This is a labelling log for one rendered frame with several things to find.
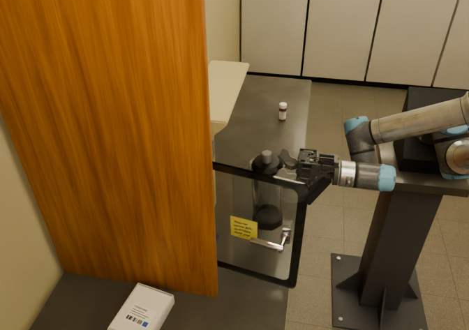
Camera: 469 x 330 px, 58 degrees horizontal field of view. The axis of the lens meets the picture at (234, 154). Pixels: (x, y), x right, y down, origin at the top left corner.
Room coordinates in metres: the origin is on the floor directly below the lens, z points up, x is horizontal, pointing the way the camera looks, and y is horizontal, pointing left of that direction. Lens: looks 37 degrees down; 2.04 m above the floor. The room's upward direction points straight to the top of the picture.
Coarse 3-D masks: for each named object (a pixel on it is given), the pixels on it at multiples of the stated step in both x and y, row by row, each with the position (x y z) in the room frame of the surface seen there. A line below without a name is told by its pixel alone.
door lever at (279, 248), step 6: (282, 234) 0.75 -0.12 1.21; (252, 240) 0.73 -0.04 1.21; (258, 240) 0.73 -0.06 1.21; (264, 240) 0.73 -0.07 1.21; (282, 240) 0.73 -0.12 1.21; (288, 240) 0.74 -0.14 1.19; (264, 246) 0.71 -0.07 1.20; (270, 246) 0.71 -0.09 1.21; (276, 246) 0.71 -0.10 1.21; (282, 246) 0.71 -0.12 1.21; (282, 252) 0.70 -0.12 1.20
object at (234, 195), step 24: (216, 168) 0.81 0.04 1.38; (240, 168) 0.79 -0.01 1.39; (216, 192) 0.81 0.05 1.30; (240, 192) 0.79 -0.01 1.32; (264, 192) 0.77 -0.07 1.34; (288, 192) 0.75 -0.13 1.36; (216, 216) 0.81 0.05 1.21; (240, 216) 0.79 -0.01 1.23; (264, 216) 0.77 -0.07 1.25; (288, 216) 0.74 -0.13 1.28; (216, 240) 0.81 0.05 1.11; (240, 240) 0.79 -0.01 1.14; (240, 264) 0.79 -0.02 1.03; (264, 264) 0.76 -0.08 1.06; (288, 264) 0.74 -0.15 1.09
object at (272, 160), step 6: (258, 156) 0.99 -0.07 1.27; (264, 156) 0.96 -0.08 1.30; (270, 156) 0.96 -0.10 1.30; (276, 156) 0.99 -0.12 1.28; (252, 162) 0.98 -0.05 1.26; (258, 162) 0.97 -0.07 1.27; (264, 162) 0.96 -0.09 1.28; (270, 162) 0.96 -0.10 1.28; (276, 162) 0.96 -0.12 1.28; (282, 162) 0.98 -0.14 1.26; (258, 168) 0.94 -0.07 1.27; (264, 168) 0.94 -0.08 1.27; (270, 168) 0.93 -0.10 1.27; (276, 168) 0.94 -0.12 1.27
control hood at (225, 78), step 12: (216, 72) 1.07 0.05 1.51; (228, 72) 1.07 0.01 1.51; (240, 72) 1.07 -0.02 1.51; (216, 84) 1.00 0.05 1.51; (228, 84) 1.00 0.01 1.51; (240, 84) 1.00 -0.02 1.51; (216, 96) 0.93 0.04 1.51; (228, 96) 0.93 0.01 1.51; (216, 108) 0.88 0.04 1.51; (228, 108) 0.88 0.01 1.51; (216, 120) 0.82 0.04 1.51; (228, 120) 0.83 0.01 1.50; (216, 132) 0.82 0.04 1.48
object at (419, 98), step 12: (408, 96) 1.47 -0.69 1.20; (420, 96) 1.47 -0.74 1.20; (432, 96) 1.46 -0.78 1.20; (444, 96) 1.46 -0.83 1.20; (456, 96) 1.45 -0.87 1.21; (408, 108) 1.44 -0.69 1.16; (396, 144) 1.45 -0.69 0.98; (408, 144) 1.35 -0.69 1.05; (420, 144) 1.35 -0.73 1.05; (396, 156) 1.40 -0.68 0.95; (408, 156) 1.32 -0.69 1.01; (420, 156) 1.31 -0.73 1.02; (432, 156) 1.31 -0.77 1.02; (408, 168) 1.32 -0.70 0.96; (420, 168) 1.31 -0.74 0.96; (432, 168) 1.30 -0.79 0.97
